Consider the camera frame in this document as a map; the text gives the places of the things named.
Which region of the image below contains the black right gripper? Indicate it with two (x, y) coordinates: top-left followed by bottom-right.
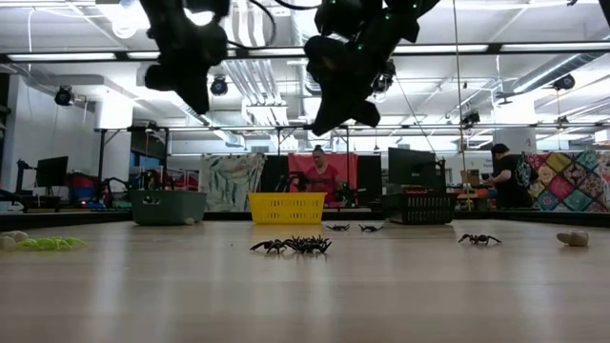
(303, 35), (397, 137)

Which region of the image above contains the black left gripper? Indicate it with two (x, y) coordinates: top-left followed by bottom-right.
(144, 23), (229, 115)

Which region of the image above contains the yellow plastic basket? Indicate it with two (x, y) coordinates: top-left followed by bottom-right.
(247, 192), (328, 226)

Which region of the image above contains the black backdrop panel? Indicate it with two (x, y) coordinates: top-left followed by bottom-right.
(356, 154), (383, 206)
(260, 154), (290, 194)

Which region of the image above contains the black bar with light strips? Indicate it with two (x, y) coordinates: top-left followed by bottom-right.
(0, 41), (610, 63)

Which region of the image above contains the person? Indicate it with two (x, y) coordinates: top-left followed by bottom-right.
(480, 142), (534, 210)
(303, 144), (343, 194)

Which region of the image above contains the red backdrop cloth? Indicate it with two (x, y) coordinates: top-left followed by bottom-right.
(287, 151), (359, 209)

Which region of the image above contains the black monitor on stand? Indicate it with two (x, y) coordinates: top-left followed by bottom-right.
(387, 147), (448, 194)

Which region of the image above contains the leaf-print backdrop cloth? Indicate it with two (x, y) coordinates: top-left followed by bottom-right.
(197, 152), (267, 213)

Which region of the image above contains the green plastic basket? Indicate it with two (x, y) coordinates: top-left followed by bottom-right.
(129, 189), (208, 227)

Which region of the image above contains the black plastic basket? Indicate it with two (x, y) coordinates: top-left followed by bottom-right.
(379, 192), (459, 226)

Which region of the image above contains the cardboard box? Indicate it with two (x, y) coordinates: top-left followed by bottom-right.
(459, 169), (482, 188)

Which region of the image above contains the small black monitor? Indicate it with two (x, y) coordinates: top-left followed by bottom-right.
(34, 155), (70, 189)

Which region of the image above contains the colourful patchwork quilt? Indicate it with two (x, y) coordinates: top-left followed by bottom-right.
(523, 150), (610, 213)

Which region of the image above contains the silver air duct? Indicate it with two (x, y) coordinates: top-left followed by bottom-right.
(289, 0), (357, 96)

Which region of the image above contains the black left camera cable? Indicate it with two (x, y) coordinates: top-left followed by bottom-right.
(226, 0), (279, 51)

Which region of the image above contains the hanging yellow cord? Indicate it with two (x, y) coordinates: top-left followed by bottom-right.
(451, 0), (473, 212)

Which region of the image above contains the black aluminium rig frame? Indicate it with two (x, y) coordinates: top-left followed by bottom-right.
(0, 208), (610, 232)

